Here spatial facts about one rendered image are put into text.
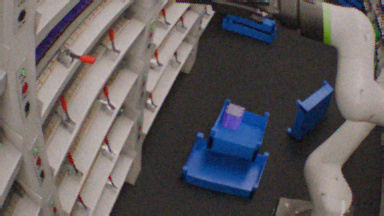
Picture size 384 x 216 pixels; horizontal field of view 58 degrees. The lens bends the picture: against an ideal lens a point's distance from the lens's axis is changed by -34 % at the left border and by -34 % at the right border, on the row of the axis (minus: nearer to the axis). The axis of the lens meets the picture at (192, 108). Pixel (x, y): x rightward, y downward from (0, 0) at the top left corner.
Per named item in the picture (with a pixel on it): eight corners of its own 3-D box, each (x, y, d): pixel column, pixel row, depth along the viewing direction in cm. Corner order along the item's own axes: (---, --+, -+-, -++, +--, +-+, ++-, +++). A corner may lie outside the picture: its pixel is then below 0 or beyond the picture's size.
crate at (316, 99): (324, 116, 224) (316, 107, 228) (334, 89, 210) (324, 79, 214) (295, 142, 208) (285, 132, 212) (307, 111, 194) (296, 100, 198)
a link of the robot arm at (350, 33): (370, 22, 78) (376, 9, 67) (371, 74, 78) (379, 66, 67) (321, 5, 82) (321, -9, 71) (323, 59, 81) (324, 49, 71)
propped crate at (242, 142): (221, 115, 214) (226, 98, 211) (264, 129, 211) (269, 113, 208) (205, 148, 187) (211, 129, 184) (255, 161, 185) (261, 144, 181)
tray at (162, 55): (195, 20, 208) (208, 2, 199) (140, 110, 165) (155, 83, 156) (156, 2, 206) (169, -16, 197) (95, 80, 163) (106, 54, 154)
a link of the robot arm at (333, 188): (325, 200, 131) (347, 167, 117) (335, 231, 120) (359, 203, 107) (297, 211, 127) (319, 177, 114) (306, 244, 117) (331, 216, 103)
